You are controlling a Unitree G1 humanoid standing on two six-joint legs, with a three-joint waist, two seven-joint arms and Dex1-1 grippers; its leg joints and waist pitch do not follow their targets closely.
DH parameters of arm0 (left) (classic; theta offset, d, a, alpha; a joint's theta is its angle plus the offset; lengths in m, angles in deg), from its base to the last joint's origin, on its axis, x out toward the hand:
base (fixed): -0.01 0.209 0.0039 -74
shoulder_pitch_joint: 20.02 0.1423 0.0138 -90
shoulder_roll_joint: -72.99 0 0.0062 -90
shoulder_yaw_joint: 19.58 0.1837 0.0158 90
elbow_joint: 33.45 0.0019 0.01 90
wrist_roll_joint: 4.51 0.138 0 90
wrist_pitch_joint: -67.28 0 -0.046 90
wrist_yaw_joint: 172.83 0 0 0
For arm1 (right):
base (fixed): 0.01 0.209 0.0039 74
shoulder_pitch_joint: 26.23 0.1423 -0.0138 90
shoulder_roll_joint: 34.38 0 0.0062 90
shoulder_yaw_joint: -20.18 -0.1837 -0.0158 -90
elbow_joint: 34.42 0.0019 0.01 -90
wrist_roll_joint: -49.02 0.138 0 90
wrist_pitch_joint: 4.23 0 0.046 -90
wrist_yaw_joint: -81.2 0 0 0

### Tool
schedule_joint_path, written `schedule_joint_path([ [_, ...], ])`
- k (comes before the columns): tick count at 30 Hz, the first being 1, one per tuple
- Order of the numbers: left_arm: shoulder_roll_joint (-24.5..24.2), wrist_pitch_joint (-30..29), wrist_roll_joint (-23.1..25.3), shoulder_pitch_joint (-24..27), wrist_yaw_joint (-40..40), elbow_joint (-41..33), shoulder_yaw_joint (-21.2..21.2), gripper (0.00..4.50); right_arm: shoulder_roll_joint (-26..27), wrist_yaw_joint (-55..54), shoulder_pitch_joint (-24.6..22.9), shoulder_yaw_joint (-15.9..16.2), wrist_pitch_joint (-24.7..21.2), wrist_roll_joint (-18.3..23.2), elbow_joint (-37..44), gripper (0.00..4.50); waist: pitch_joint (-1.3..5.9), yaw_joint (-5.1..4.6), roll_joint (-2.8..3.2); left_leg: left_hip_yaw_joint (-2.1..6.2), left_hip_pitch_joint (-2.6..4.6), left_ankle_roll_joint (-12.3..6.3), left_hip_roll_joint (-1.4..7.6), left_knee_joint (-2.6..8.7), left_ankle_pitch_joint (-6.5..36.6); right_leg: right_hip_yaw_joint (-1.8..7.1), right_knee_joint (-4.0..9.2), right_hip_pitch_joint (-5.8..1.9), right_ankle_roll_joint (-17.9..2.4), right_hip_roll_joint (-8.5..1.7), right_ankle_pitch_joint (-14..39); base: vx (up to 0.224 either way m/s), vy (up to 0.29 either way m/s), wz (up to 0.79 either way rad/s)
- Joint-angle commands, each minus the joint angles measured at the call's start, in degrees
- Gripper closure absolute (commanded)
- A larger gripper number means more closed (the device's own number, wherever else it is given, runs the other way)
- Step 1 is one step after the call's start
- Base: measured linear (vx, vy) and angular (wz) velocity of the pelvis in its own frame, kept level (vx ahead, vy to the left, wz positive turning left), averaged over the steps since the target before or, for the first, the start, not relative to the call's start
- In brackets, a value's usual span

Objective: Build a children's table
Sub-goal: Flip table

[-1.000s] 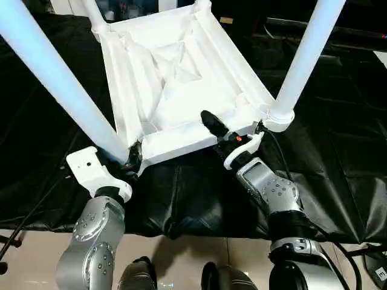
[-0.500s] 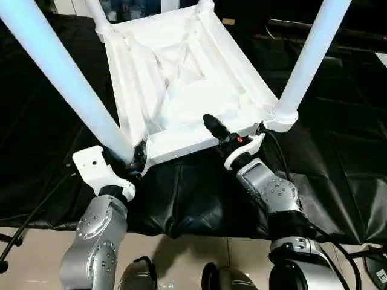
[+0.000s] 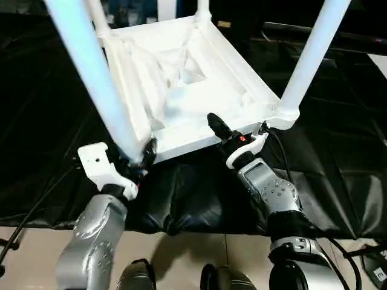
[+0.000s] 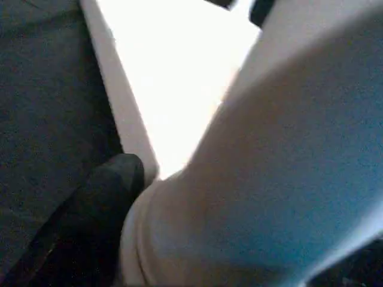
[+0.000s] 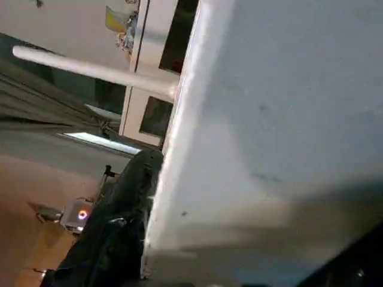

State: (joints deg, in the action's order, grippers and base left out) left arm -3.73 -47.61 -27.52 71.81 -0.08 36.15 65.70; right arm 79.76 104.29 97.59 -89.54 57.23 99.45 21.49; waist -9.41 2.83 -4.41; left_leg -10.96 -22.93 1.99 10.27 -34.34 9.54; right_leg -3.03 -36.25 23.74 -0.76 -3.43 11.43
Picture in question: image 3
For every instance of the white plastic table top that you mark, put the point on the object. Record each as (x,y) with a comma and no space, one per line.
(181,90)

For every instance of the white plastic table leg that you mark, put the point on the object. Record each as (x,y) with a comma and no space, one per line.
(203,7)
(100,18)
(311,54)
(91,66)

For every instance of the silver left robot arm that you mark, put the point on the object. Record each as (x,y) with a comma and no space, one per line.
(94,241)

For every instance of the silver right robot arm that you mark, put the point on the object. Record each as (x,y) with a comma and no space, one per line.
(269,190)

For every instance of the black work mat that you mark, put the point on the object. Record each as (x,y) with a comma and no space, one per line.
(48,121)

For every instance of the small tan box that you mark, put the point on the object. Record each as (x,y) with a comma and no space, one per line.
(224,24)

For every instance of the dark robot left foot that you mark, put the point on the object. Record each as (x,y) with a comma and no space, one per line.
(136,277)

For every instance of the dark robot foot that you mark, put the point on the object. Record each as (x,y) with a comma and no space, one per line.
(136,277)
(227,279)

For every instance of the dark robot right foot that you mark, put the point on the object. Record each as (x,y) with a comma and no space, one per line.
(227,279)

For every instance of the white paper sheet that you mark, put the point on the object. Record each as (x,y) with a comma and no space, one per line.
(380,63)

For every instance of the black floor power brick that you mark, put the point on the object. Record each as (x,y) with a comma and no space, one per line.
(376,266)

